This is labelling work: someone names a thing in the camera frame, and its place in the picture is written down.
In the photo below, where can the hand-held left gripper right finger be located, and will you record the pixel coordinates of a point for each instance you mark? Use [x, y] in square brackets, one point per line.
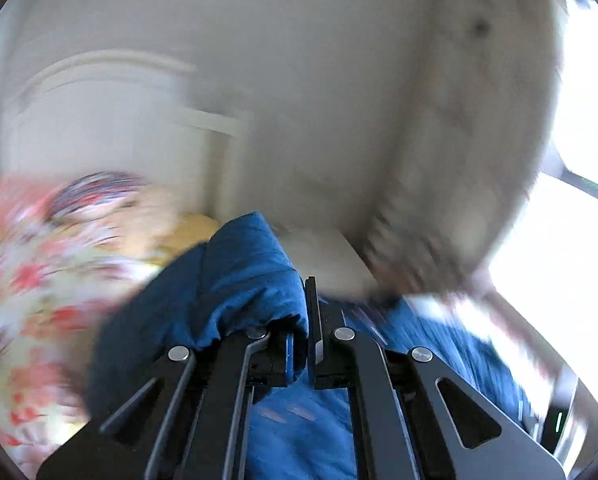
[325, 332]

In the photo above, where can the blue down jacket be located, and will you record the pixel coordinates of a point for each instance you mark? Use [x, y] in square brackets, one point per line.
[239, 280]

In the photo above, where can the yellow pillow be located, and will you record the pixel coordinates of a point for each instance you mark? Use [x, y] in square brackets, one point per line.
[189, 237]

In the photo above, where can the white nightstand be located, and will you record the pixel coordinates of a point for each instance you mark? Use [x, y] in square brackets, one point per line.
[324, 262]

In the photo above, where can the white wooden headboard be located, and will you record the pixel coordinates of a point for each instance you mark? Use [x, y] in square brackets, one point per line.
[104, 125]

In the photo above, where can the printed beige curtain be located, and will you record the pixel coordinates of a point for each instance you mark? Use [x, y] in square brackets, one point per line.
[454, 135]

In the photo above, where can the mandala patterned pillow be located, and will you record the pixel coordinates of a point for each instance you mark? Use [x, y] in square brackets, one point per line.
[96, 192]

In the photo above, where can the dark framed window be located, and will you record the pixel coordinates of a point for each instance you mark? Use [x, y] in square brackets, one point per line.
[584, 125]

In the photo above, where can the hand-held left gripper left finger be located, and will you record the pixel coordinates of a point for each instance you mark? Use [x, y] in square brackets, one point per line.
[289, 358]

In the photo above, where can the pink pillow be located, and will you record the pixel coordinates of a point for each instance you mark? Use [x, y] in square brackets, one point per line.
[146, 212]

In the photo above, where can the floral quilt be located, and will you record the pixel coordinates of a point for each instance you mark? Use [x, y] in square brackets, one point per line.
[34, 300]

